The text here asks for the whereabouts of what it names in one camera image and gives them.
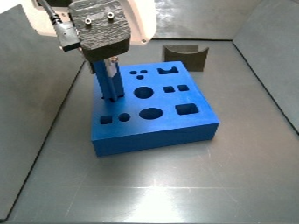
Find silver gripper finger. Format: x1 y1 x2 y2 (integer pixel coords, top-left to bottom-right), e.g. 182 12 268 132
104 56 118 77

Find black camera cable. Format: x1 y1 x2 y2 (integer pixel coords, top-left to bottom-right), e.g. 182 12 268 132
36 0 82 53

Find blue star prism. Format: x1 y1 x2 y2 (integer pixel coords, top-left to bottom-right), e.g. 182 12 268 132
92 60 124 102

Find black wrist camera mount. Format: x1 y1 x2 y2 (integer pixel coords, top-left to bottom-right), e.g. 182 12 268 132
69 0 131 62

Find blue shape sorting board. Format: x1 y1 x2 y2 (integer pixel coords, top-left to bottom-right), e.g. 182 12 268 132
91 61 220 156

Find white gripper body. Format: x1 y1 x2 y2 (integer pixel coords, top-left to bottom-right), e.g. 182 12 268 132
21 0 156 46

